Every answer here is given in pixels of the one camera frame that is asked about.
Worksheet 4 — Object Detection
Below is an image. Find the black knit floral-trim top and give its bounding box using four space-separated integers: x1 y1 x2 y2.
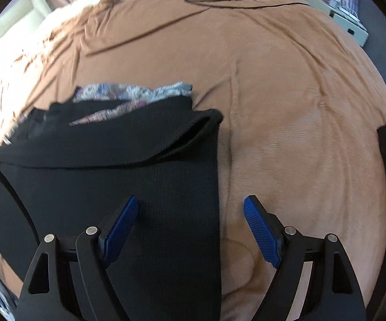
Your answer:
0 96 223 320

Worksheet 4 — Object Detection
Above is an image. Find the orange bed blanket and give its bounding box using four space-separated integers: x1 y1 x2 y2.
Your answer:
0 0 386 320

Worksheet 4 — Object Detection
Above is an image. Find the white bedside nightstand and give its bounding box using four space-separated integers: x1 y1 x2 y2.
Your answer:
305 0 368 47

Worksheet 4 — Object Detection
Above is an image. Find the cream upholstered headboard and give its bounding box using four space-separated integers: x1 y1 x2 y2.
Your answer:
0 0 51 37

